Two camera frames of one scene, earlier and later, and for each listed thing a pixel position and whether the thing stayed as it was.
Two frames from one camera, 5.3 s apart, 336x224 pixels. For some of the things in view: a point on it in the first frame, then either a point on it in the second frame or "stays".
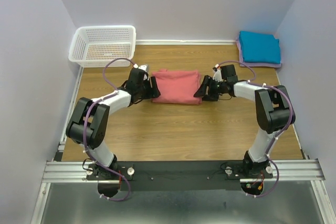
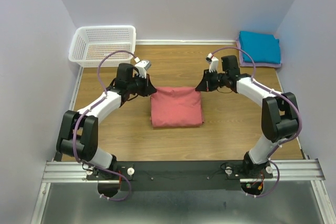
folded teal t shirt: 260,48 stays
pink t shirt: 177,87 -> 176,107
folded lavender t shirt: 254,64 stays
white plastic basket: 95,46 stays
